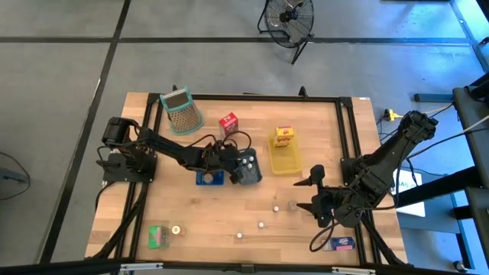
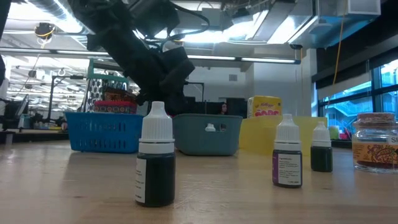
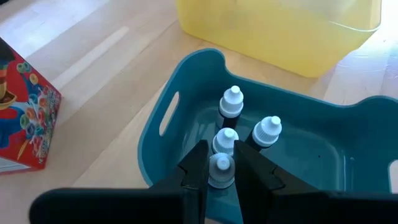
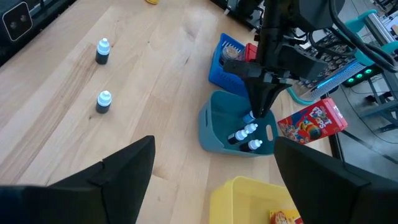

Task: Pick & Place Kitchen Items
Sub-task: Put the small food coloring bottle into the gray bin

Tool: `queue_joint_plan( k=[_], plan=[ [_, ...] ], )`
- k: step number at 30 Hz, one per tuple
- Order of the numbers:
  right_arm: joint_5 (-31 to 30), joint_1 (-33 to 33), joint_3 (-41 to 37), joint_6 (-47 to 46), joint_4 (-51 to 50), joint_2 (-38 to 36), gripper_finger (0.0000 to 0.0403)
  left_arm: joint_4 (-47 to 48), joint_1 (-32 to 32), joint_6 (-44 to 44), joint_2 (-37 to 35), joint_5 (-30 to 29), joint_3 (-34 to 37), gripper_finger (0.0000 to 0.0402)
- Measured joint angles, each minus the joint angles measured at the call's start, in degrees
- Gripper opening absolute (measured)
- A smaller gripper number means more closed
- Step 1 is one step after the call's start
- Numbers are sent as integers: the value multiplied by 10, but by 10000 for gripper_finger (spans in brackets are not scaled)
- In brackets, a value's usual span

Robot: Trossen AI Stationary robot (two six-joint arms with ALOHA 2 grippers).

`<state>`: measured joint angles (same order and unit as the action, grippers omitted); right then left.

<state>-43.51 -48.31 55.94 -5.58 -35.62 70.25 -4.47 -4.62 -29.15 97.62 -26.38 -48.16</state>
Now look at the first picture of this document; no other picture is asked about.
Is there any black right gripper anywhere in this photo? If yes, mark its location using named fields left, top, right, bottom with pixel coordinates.
left=293, top=164, right=364, bottom=229

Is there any yellow Corn Pops box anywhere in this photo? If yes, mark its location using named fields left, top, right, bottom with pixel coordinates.
left=272, top=126, right=296, bottom=149

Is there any blue plastic basket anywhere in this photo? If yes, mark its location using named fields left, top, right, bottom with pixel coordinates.
left=195, top=170, right=226, bottom=187

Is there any grey plastic bin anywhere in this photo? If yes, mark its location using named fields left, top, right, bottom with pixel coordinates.
left=239, top=147, right=264, bottom=186

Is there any red Froot Loops box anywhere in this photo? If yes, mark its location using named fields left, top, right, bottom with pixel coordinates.
left=218, top=112, right=240, bottom=138

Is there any yellow translucent plastic bin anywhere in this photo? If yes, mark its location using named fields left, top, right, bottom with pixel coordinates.
left=267, top=131, right=304, bottom=176

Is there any blue rectangular food box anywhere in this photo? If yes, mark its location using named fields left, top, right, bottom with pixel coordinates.
left=321, top=235, right=357, bottom=252

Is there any white paper sign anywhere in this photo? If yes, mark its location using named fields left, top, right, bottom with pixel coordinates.
left=391, top=167, right=426, bottom=218

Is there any green Apple Jacks box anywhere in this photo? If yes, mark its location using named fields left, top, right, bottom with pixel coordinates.
left=147, top=225, right=170, bottom=250

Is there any black steel beam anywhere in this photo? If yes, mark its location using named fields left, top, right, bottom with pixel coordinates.
left=393, top=166, right=489, bottom=209

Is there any black floor fan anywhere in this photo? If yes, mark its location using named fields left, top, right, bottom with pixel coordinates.
left=256, top=0, right=316, bottom=66

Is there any blue steel bar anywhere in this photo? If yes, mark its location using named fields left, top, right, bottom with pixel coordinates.
left=413, top=92, right=455, bottom=103

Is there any blue steel leg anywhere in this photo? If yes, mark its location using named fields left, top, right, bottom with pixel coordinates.
left=449, top=190, right=478, bottom=270

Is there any dark grey side table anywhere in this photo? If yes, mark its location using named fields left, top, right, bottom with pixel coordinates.
left=452, top=71, right=489, bottom=274

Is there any black aluminium crossbar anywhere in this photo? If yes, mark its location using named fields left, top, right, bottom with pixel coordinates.
left=0, top=257, right=489, bottom=275

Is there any grey office chair base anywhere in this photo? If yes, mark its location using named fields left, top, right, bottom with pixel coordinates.
left=0, top=151, right=32, bottom=199

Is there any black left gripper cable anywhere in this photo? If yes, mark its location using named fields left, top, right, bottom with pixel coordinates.
left=189, top=129, right=253, bottom=156

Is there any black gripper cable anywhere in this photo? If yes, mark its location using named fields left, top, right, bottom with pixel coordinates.
left=189, top=129, right=253, bottom=156
left=309, top=219, right=343, bottom=253

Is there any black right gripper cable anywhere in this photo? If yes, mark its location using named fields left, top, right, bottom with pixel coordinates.
left=309, top=219, right=343, bottom=253

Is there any steel box grater teal handle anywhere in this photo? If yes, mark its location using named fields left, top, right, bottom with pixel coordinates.
left=159, top=86, right=205, bottom=137

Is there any silver aluminium bracket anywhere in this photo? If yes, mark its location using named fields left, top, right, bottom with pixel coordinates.
left=119, top=262, right=164, bottom=273
left=331, top=266, right=377, bottom=275

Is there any black floor cable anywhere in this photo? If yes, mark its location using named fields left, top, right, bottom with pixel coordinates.
left=404, top=128, right=489, bottom=175

